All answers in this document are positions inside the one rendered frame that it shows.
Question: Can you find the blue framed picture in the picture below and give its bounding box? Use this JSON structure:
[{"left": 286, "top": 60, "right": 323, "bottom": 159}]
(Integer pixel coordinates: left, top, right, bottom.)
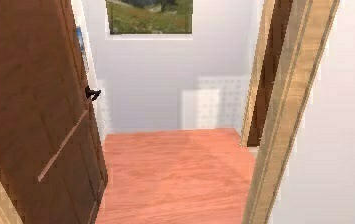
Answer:
[{"left": 75, "top": 26, "right": 86, "bottom": 61}]

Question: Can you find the framed landscape picture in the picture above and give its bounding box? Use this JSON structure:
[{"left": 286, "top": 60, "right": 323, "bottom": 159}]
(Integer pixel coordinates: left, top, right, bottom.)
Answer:
[{"left": 105, "top": 0, "right": 194, "bottom": 36}]

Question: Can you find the black door handle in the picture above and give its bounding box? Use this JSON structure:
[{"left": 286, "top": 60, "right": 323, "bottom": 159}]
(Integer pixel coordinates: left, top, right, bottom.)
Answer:
[{"left": 84, "top": 85, "right": 102, "bottom": 102}]

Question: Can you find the brown wooden room door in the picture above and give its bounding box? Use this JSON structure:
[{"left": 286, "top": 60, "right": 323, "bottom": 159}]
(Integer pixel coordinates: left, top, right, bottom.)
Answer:
[{"left": 0, "top": 0, "right": 109, "bottom": 224}]

